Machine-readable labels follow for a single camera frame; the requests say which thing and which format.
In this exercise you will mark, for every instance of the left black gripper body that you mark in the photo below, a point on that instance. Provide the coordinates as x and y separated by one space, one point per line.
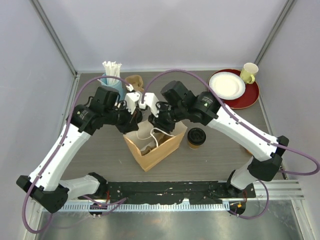
124 119

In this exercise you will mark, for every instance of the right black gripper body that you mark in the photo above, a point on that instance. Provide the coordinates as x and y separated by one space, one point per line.
166 119

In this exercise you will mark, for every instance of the single cardboard cup carrier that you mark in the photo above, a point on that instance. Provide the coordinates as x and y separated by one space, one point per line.
148 148

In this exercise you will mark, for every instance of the brown paper bag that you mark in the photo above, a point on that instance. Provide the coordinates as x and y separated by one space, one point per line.
166 143

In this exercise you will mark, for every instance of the black coffee cup lid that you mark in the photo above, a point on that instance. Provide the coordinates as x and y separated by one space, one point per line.
196 136

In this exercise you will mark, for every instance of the brown paper cup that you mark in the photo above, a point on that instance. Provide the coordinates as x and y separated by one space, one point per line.
195 146

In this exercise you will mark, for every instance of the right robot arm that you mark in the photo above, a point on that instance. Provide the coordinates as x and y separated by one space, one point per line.
181 104

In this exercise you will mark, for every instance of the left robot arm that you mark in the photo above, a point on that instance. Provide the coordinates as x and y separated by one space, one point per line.
104 108

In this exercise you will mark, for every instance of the light blue straw holder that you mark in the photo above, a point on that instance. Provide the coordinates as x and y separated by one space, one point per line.
116 84

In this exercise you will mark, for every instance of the cardboard cup carrier stack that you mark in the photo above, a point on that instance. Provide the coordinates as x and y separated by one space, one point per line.
136 81

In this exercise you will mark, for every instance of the white paper plate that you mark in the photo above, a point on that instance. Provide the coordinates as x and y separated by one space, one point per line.
227 85

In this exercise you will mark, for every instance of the red round tray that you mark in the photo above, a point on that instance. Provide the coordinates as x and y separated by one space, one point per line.
249 97

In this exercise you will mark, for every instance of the pale yellow mug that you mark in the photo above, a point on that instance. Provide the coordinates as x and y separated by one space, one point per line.
248 72

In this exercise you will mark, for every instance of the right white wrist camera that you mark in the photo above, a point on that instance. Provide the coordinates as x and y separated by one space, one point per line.
149 100

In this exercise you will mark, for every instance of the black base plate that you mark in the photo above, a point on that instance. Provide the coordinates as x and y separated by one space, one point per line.
172 192

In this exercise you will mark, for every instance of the aluminium frame rail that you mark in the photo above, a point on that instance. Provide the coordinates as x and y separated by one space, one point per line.
275 190

